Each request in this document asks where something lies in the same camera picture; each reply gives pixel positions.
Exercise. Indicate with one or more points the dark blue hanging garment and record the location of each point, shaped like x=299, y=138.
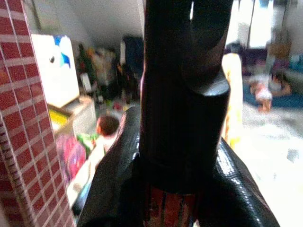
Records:
x=132, y=54

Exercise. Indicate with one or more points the person sitting on blue mat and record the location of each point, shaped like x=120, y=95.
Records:
x=267, y=87

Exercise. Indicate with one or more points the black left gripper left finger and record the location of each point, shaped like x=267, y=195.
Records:
x=111, y=179

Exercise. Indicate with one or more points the white board with blue print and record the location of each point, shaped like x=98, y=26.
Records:
x=56, y=68

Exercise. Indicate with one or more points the grey storage box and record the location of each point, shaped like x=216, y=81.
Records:
x=80, y=118

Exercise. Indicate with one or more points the pink purple bag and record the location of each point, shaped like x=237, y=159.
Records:
x=71, y=156

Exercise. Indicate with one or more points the blue floor mat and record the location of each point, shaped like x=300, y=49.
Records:
x=274, y=99

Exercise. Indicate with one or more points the child in white shirt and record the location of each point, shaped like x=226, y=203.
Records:
x=104, y=134

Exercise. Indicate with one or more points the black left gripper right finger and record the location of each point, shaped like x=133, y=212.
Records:
x=236, y=189

